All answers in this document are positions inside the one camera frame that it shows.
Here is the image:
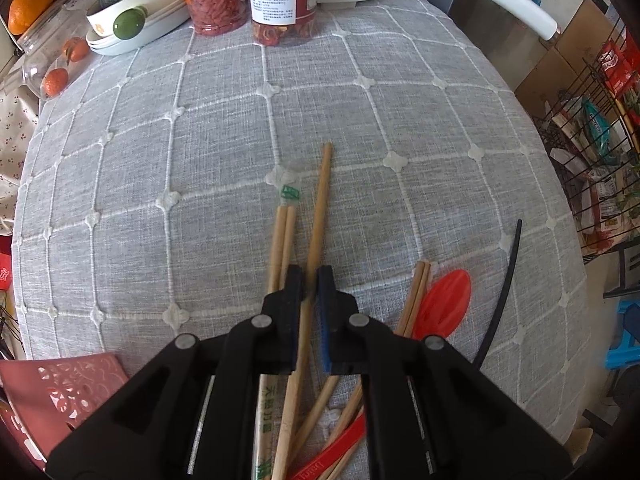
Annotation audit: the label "red plastic spoon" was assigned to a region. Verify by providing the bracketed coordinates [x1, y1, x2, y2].
[288, 263, 472, 479]

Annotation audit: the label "bare wooden chopstick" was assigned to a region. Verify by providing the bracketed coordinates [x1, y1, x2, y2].
[271, 142, 333, 480]

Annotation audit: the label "paper-wrapped wooden chopsticks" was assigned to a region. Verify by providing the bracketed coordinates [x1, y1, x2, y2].
[252, 184, 299, 480]

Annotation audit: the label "pink perforated utensil basket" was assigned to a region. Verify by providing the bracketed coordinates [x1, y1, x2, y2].
[1, 352, 128, 470]

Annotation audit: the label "grey checked tablecloth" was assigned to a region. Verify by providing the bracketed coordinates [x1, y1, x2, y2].
[13, 0, 588, 479]

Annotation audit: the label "cherry print cloth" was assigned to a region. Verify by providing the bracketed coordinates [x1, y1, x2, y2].
[0, 86, 39, 236]

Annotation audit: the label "glass jar with oranges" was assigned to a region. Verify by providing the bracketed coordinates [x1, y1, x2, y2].
[18, 4, 90, 99]

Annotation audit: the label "white ceramic bowl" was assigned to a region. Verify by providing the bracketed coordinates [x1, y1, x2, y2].
[86, 0, 190, 56]

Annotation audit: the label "large orange fruit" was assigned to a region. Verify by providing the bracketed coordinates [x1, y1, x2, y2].
[8, 0, 54, 36]

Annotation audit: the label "black wire rack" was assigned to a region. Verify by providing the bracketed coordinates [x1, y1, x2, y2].
[531, 8, 640, 266]

